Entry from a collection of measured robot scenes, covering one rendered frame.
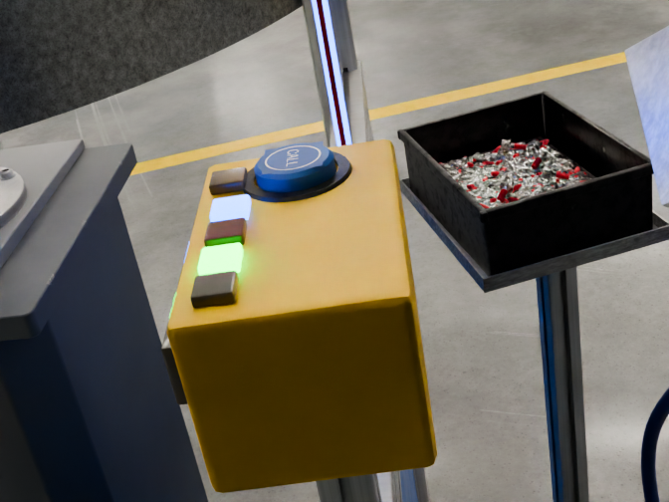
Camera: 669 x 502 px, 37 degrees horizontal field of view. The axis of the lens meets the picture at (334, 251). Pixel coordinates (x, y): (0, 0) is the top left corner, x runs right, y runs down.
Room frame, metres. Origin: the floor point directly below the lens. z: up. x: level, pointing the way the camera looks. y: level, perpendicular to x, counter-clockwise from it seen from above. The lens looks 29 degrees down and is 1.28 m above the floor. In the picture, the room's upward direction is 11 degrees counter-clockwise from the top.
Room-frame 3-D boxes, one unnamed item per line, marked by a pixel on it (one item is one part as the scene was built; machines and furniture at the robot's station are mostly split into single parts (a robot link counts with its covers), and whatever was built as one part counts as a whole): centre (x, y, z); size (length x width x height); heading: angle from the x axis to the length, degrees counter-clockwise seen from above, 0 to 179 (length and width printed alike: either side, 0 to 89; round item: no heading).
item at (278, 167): (0.46, 0.01, 1.08); 0.04 x 0.04 x 0.02
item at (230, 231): (0.41, 0.05, 1.08); 0.02 x 0.02 x 0.01; 85
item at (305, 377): (0.41, 0.02, 1.02); 0.16 x 0.10 x 0.11; 175
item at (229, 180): (0.46, 0.05, 1.08); 0.02 x 0.02 x 0.01; 85
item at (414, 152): (0.87, -0.19, 0.85); 0.22 x 0.17 x 0.07; 11
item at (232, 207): (0.43, 0.04, 1.08); 0.02 x 0.02 x 0.01; 85
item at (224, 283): (0.36, 0.05, 1.08); 0.02 x 0.02 x 0.01; 85
